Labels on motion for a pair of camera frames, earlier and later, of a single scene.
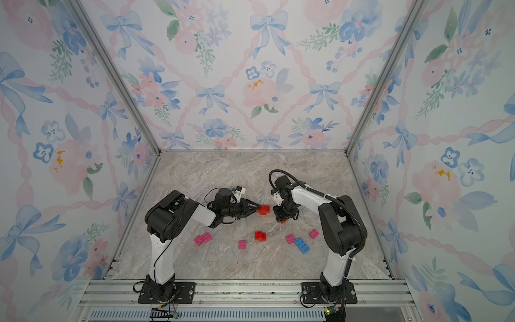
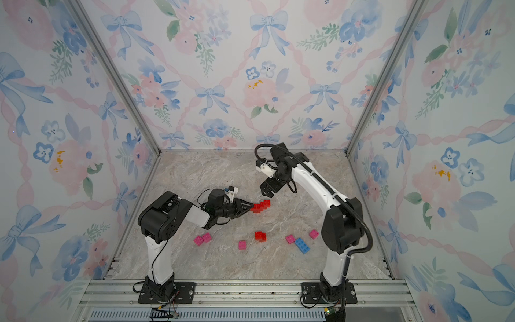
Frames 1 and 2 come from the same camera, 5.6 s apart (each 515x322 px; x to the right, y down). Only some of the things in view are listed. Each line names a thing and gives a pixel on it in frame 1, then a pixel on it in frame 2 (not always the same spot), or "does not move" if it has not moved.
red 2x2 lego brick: (260, 236) does not move
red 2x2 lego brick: (260, 236) does not move
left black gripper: (245, 206) does not move
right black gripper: (279, 216) -> (271, 185)
